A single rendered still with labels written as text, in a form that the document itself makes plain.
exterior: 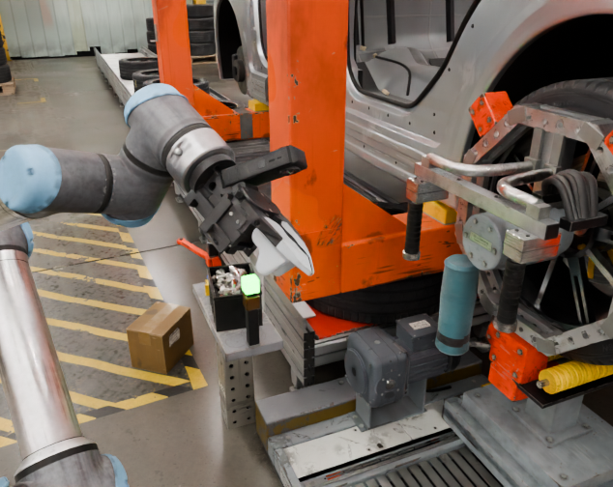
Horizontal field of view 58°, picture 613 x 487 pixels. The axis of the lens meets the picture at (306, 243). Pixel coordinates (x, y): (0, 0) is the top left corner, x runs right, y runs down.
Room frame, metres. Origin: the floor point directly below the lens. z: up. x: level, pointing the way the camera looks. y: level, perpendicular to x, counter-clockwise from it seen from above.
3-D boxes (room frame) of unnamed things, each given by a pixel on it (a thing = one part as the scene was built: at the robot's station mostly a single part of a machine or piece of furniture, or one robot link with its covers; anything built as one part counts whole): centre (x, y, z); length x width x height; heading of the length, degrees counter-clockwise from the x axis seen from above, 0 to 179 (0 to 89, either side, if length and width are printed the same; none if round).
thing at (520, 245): (0.94, -0.42, 0.93); 0.09 x 0.05 x 0.05; 113
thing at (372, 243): (1.63, -0.31, 0.69); 0.52 x 0.17 x 0.35; 113
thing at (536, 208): (1.04, -0.47, 1.03); 0.19 x 0.18 x 0.11; 113
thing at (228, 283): (1.47, 0.22, 0.51); 0.20 x 0.14 x 0.13; 15
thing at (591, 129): (1.18, -0.54, 0.85); 0.54 x 0.07 x 0.54; 23
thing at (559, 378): (1.11, -0.68, 0.51); 0.29 x 0.06 x 0.06; 113
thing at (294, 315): (2.68, 0.45, 0.28); 2.47 x 0.09 x 0.22; 23
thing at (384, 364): (1.43, -0.34, 0.26); 0.42 x 0.18 x 0.35; 113
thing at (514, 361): (1.19, -0.58, 0.48); 0.16 x 0.12 x 0.17; 113
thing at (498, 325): (0.93, -0.39, 0.83); 0.04 x 0.04 x 0.16
